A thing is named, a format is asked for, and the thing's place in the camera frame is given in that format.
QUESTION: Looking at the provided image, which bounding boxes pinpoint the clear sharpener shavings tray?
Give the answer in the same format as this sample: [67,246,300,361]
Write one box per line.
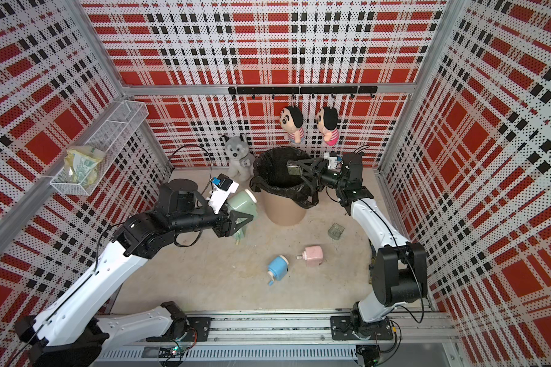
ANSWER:
[328,223,344,241]

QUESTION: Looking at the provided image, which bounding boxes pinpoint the left hanging cartoon doll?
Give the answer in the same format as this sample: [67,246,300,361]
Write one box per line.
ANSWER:
[279,106,305,145]

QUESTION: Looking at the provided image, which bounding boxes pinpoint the black trash bag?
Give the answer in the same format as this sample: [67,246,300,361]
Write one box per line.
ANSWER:
[249,146,314,209]

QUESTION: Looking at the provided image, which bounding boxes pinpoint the right hanging cartoon doll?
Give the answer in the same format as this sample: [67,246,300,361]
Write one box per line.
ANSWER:
[316,106,340,146]

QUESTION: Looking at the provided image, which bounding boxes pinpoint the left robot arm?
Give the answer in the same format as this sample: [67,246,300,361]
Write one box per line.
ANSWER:
[15,174,253,366]

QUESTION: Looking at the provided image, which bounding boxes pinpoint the hanging cartoon doll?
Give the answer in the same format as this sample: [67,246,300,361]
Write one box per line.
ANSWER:
[316,106,340,146]
[279,106,305,145]

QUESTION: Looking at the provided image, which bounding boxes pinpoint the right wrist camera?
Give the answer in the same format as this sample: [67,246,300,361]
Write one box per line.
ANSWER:
[323,152,342,171]

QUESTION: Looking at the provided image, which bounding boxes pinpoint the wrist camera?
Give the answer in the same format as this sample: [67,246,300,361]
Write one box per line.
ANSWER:
[208,174,239,214]
[323,152,342,171]

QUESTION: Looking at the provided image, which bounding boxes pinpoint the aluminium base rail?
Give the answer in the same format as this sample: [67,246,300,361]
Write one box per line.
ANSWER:
[97,309,461,366]

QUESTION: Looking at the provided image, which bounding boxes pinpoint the white wire wall basket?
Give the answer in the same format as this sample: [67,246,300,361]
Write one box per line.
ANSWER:
[50,99,148,196]

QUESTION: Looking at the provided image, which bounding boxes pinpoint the grey husky plush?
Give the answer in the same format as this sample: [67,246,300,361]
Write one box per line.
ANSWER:
[222,135,255,180]

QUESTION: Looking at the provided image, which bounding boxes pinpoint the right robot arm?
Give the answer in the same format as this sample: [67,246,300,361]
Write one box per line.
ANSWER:
[287,153,428,339]

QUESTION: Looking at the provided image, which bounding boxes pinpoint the black hook rail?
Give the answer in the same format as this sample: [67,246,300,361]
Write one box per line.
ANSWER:
[227,86,379,96]

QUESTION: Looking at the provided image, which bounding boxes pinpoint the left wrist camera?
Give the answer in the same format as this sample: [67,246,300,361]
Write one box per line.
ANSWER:
[208,174,239,214]

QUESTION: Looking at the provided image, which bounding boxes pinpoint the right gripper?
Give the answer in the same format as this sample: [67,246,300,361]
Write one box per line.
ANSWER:
[299,158,348,193]

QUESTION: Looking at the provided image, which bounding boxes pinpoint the yellow green packet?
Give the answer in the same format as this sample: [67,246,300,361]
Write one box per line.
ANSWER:
[64,145,105,187]

